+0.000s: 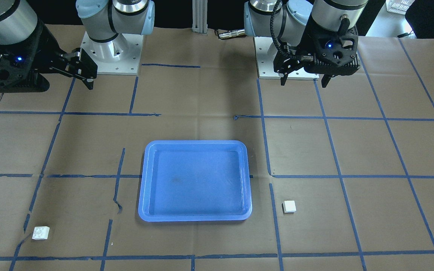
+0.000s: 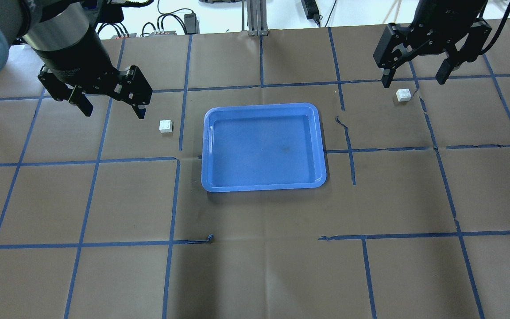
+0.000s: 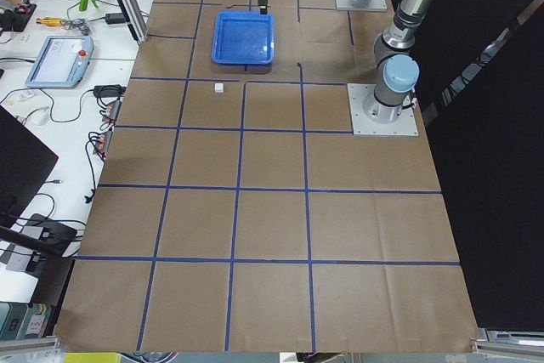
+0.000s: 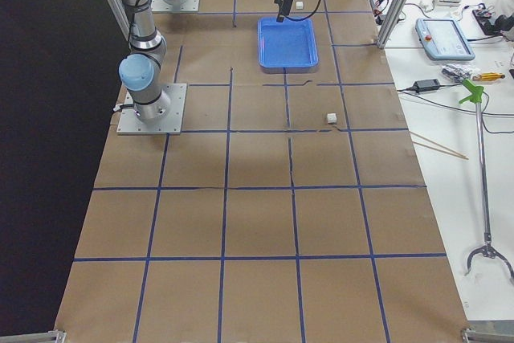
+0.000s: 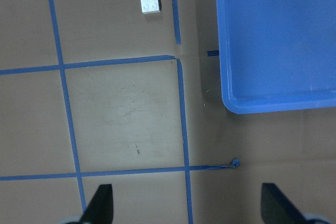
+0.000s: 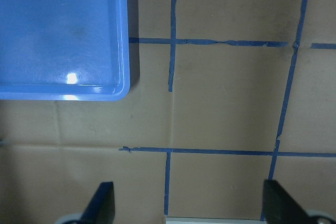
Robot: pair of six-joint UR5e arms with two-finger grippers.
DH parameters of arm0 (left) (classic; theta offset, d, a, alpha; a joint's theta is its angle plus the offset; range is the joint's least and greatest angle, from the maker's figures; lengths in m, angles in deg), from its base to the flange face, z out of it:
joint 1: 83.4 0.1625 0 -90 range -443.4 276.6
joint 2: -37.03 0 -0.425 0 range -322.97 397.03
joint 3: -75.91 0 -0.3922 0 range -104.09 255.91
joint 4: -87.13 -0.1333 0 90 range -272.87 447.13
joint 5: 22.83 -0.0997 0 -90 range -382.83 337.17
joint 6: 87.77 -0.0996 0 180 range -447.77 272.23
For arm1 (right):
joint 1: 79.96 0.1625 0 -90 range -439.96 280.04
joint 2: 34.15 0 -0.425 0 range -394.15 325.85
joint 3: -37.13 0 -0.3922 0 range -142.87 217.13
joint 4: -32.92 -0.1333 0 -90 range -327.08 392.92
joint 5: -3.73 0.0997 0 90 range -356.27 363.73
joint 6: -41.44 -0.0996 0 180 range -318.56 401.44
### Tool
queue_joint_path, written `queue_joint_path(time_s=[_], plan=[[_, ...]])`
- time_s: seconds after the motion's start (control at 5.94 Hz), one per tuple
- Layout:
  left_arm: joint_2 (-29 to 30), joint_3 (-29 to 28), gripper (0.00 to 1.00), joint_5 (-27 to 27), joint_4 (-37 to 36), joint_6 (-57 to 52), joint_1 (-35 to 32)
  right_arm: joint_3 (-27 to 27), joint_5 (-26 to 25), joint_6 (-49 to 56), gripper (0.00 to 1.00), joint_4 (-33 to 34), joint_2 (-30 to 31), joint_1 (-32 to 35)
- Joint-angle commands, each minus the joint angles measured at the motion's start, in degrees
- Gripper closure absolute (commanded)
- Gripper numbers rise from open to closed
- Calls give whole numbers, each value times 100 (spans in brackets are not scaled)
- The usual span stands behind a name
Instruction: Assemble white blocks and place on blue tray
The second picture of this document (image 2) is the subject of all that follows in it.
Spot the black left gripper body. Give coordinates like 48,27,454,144
37,63,153,105

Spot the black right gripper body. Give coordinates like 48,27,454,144
374,20,492,70

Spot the white block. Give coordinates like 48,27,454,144
395,89,413,103
158,119,174,134

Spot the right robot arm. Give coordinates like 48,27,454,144
373,0,492,88

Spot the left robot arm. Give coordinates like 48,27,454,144
0,0,152,119

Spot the blue plastic tray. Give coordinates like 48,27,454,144
201,103,327,193

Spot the black power brick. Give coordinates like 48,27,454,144
184,13,200,35

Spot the black power adapter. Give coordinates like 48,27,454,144
301,0,321,21

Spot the grey connector box with cables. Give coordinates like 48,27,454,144
140,14,178,38

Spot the aluminium profile post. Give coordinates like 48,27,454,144
241,0,269,37

